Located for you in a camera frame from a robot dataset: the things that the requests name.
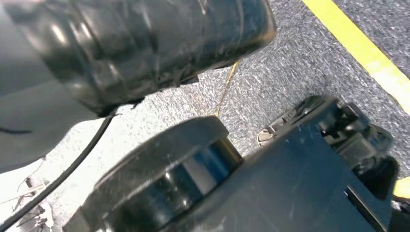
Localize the black floor cable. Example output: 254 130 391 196
0 115 115 232

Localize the yellow floor tape square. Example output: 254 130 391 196
214 0 410 200

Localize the black base caster wheel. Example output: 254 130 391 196
315 96 400 201

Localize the round black lidar housing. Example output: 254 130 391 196
62 115 245 232

